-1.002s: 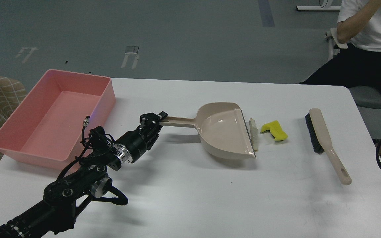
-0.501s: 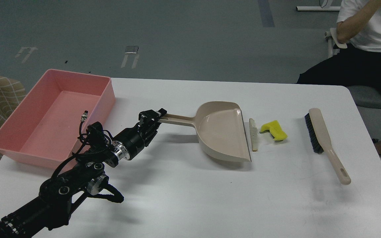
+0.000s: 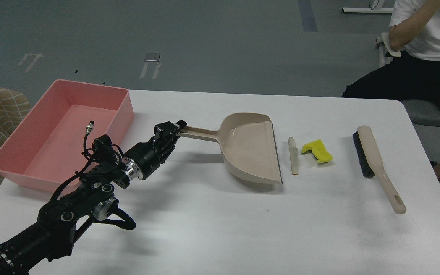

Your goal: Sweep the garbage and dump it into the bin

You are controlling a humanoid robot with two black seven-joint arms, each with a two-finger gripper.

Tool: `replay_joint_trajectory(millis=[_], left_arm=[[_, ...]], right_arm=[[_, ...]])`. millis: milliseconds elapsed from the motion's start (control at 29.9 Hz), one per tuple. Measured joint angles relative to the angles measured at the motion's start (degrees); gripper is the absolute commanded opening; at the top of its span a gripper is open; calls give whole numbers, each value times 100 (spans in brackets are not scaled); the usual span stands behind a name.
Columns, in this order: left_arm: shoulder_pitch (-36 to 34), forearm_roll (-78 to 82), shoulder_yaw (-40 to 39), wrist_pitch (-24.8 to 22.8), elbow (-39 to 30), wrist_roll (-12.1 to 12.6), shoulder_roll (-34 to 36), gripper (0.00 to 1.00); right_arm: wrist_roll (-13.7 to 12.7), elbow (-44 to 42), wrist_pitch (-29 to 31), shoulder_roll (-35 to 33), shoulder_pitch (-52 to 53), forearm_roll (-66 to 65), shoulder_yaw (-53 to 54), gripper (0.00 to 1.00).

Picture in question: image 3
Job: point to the beige hand brush black bristles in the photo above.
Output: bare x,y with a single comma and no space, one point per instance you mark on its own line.
372,165

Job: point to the person in white shirt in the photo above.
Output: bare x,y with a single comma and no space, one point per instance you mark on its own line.
414,30

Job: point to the pink plastic bin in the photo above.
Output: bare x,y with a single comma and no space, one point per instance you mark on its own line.
46,147

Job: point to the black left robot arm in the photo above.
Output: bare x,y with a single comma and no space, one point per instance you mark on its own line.
88,197

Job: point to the silver floor socket plate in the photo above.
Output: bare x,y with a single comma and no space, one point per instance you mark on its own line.
152,57

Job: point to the yellow sponge piece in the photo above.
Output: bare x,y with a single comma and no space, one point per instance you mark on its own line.
318,149

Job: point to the grey white office chair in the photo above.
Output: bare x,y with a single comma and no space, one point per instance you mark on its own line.
420,112

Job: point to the beige plastic dustpan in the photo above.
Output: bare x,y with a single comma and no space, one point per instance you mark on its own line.
247,144

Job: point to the white bread slice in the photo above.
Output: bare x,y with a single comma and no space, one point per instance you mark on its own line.
294,159

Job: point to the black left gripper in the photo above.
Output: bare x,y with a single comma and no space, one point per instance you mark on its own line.
143,159

